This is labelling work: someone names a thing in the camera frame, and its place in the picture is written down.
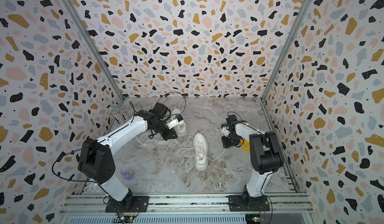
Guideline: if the purple small object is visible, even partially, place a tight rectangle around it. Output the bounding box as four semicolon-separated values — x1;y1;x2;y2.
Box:
121;171;134;181

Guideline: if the aluminium corner post left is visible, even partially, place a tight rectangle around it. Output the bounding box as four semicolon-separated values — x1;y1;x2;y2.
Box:
60;0;125;102

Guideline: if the aluminium corner post right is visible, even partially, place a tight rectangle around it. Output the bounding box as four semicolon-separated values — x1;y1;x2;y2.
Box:
261;0;312;102

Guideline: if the yellow plastic frame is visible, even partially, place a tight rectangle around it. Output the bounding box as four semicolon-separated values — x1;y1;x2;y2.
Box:
240;140;250;151

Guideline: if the aluminium front rail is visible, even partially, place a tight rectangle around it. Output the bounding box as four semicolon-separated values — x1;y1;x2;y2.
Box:
59;193;314;216

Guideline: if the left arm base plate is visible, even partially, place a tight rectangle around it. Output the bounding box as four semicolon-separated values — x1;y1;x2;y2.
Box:
105;196;150;213

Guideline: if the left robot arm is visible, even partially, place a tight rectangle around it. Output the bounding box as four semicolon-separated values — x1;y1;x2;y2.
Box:
78;102;184;203

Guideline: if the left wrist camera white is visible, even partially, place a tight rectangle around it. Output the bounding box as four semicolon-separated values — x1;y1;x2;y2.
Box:
167;114;184;129

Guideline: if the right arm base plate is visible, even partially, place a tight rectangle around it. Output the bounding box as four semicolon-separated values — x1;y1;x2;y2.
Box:
228;192;270;212

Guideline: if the white sneaker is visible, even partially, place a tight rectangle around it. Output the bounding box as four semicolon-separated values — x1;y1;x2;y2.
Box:
176;133;225;172
171;108;188;137

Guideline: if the aluminium corner post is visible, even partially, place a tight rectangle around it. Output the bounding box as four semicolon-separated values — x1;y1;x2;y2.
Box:
261;0;312;102
60;0;125;102

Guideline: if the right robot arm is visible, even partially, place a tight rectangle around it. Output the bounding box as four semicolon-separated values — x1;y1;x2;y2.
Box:
221;115;284;200

